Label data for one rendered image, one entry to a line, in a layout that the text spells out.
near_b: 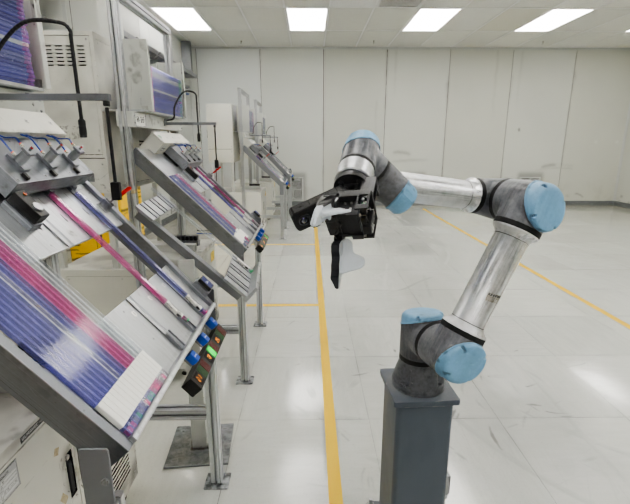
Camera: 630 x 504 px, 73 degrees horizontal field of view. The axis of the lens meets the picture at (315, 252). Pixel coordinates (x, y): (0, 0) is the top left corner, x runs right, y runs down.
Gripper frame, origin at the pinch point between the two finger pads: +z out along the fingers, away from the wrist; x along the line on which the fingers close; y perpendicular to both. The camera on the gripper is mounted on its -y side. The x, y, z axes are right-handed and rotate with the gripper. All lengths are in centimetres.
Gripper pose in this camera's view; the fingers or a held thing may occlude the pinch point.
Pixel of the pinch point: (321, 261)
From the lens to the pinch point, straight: 70.5
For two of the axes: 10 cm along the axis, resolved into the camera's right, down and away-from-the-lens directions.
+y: 9.4, -0.4, -3.4
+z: -2.1, 7.2, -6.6
